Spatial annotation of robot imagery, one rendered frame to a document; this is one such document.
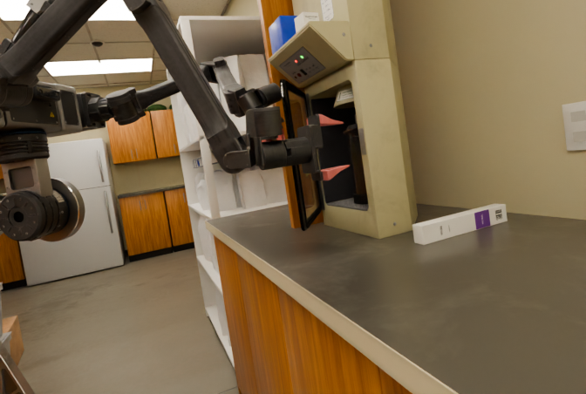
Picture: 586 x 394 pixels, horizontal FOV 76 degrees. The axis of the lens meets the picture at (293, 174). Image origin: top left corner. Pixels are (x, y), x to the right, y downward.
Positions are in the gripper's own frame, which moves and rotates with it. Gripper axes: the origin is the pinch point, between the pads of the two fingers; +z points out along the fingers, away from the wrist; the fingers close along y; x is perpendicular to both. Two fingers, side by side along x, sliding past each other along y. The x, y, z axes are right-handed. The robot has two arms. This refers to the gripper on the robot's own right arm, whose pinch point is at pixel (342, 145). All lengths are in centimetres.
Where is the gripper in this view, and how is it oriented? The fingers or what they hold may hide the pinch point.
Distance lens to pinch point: 85.1
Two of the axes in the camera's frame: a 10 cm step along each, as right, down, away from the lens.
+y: -1.4, -9.9, -0.6
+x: -3.8, 0.0, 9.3
